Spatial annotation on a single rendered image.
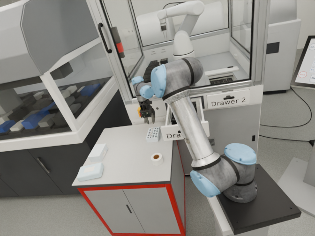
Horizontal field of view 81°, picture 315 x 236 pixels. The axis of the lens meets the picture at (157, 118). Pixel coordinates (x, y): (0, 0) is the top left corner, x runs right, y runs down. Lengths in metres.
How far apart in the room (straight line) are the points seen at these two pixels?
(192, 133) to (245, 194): 0.36
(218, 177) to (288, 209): 0.33
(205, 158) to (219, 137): 0.94
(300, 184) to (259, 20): 1.37
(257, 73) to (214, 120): 0.45
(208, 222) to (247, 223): 0.92
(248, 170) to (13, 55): 1.37
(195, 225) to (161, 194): 0.65
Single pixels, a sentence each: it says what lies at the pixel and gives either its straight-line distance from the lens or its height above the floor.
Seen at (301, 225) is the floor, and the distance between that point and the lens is 1.87.
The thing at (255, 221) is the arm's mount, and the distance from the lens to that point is 0.89.
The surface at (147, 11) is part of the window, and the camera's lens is 1.28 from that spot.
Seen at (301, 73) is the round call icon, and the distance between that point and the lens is 1.44.
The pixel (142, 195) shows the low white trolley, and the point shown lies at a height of 0.62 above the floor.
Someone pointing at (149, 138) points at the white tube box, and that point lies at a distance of 1.30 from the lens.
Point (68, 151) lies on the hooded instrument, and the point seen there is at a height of 0.67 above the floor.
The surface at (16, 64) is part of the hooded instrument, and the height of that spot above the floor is 1.45.
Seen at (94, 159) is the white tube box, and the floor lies 0.78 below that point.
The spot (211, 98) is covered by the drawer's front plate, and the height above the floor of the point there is 0.91.
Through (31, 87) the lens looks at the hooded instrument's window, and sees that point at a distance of 1.47.
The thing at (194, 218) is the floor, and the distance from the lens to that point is 1.80.
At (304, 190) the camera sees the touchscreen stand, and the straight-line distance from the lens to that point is 2.01.
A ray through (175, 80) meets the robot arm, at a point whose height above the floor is 1.33.
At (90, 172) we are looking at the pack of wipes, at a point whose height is 0.80.
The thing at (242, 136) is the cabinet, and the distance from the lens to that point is 1.68.
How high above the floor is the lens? 1.58
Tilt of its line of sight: 32 degrees down
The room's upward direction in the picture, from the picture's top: 15 degrees counter-clockwise
